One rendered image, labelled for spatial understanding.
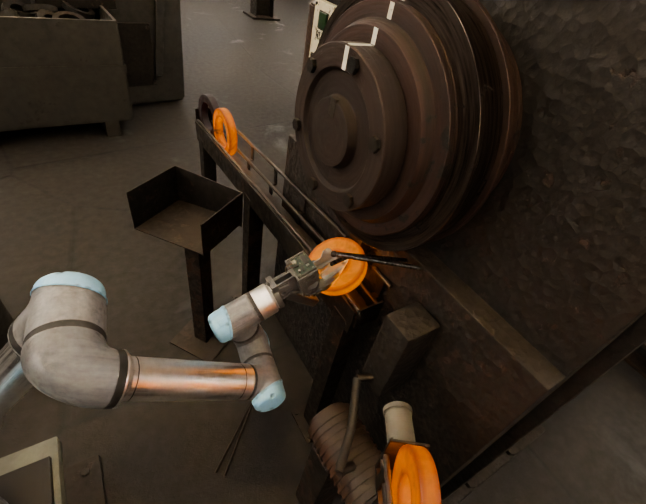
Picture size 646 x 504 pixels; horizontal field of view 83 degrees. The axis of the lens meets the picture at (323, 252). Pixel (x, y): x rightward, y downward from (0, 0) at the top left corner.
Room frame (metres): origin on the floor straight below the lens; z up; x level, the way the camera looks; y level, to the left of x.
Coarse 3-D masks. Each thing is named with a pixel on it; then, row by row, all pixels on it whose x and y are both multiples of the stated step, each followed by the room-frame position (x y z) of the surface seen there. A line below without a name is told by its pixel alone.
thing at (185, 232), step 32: (128, 192) 0.84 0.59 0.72; (160, 192) 0.95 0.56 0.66; (192, 192) 1.01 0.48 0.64; (224, 192) 0.97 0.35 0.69; (160, 224) 0.87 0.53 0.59; (192, 224) 0.90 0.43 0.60; (224, 224) 0.86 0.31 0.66; (192, 256) 0.86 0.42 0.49; (192, 288) 0.86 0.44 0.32; (192, 320) 0.95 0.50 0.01; (192, 352) 0.80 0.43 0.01
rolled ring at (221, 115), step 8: (216, 112) 1.42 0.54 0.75; (224, 112) 1.38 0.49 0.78; (216, 120) 1.43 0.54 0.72; (224, 120) 1.36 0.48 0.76; (232, 120) 1.36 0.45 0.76; (216, 128) 1.43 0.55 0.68; (232, 128) 1.34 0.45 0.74; (216, 136) 1.43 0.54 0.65; (232, 136) 1.33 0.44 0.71; (224, 144) 1.41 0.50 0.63; (232, 144) 1.32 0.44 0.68; (232, 152) 1.34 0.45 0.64
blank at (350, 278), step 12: (336, 240) 0.75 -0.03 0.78; (348, 240) 0.75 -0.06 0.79; (312, 252) 0.73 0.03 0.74; (348, 252) 0.71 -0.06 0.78; (360, 252) 0.71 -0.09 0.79; (348, 264) 0.68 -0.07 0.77; (360, 264) 0.68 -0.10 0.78; (348, 276) 0.65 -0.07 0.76; (360, 276) 0.65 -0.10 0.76; (336, 288) 0.62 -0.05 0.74; (348, 288) 0.63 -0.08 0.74
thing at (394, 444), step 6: (390, 438) 0.30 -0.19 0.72; (390, 444) 0.29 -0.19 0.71; (396, 444) 0.29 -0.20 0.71; (402, 444) 0.30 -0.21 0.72; (414, 444) 0.30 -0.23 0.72; (420, 444) 0.30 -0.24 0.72; (426, 444) 0.30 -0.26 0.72; (384, 450) 0.29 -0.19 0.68; (390, 450) 0.29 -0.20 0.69; (396, 450) 0.29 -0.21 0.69; (390, 456) 0.29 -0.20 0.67; (378, 462) 0.29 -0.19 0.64; (390, 462) 0.29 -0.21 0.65; (390, 468) 0.29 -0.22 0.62
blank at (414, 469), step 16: (400, 448) 0.29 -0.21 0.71; (416, 448) 0.27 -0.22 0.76; (400, 464) 0.27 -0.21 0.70; (416, 464) 0.24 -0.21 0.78; (432, 464) 0.25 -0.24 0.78; (400, 480) 0.25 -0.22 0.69; (416, 480) 0.22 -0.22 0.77; (432, 480) 0.22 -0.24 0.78; (400, 496) 0.23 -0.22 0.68; (416, 496) 0.20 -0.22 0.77; (432, 496) 0.20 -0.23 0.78
